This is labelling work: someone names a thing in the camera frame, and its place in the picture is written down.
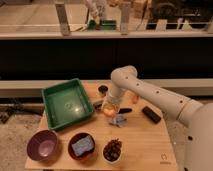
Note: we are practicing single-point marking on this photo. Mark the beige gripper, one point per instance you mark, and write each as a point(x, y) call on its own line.
point(113, 98)

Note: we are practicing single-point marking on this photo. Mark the orange red apple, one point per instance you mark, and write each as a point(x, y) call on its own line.
point(109, 112)

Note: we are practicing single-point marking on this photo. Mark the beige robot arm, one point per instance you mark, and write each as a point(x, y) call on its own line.
point(196, 116)

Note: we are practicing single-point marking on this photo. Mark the small dark cup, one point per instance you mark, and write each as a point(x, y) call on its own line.
point(103, 89)

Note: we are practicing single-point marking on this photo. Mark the black marker pen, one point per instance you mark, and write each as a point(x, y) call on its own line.
point(125, 110)

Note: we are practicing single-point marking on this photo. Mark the small dark metal object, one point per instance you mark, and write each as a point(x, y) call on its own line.
point(97, 105)

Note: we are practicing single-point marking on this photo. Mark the small orange object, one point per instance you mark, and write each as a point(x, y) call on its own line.
point(135, 99)

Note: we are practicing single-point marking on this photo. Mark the blue crumpled cloth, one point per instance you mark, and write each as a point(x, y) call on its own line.
point(119, 120)

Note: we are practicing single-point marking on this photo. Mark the black rectangular block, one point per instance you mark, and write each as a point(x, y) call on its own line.
point(151, 114)

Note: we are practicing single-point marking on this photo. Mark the white bowl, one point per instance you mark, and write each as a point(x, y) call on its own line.
point(106, 159)

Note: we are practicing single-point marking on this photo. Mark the green plastic tray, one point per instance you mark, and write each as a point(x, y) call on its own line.
point(66, 104)

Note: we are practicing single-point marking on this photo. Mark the brown nuts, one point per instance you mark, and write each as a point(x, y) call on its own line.
point(112, 150)

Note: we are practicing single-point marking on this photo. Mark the blue sponge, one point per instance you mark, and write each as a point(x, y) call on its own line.
point(83, 145)

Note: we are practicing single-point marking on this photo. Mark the dark red bowl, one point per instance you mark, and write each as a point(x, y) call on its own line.
point(73, 140)

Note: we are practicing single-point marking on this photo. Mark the empty purple bowl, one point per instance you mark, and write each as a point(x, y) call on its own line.
point(43, 146)

